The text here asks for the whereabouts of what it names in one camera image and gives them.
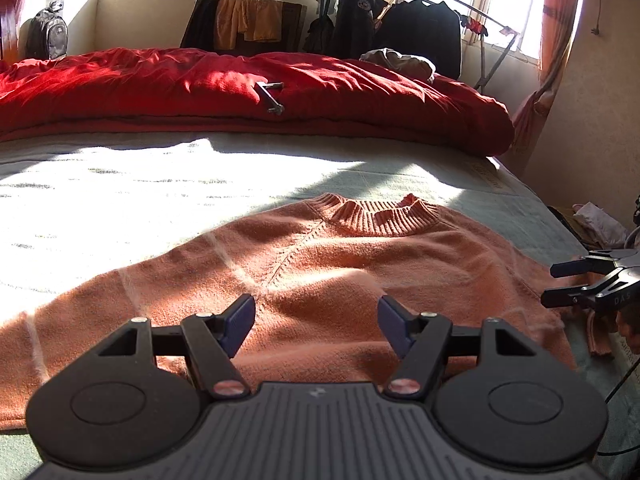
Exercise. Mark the small red garments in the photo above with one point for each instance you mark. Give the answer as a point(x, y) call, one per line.
point(475, 25)

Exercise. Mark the metal folding tool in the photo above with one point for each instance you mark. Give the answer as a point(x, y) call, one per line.
point(270, 97)

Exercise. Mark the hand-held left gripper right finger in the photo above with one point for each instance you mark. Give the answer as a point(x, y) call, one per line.
point(392, 325)

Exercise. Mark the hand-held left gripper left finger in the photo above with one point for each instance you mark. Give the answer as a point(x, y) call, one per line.
point(240, 322)

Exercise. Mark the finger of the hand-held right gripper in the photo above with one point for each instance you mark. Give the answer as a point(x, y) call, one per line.
point(590, 295)
point(595, 262)

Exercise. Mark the orange knit sweater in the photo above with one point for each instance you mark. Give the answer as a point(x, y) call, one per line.
point(350, 260)

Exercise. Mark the grey backpack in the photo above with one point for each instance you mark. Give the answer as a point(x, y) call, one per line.
point(47, 32)

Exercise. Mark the metal clothes rack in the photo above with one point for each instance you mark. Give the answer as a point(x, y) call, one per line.
point(495, 55)

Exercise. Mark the red quilt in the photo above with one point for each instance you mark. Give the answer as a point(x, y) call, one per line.
point(200, 85)

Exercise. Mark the pink cloth pile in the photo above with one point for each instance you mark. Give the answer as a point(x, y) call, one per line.
point(600, 225)

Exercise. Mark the beige garment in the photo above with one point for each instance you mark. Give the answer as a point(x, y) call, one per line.
point(400, 62)

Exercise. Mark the person's right hand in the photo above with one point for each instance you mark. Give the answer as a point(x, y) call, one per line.
point(631, 327)

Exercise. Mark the wooden headboard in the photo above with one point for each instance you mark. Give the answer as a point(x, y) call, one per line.
point(6, 25)

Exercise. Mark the brown hanging cloth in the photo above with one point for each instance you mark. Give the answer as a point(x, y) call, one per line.
point(294, 27)

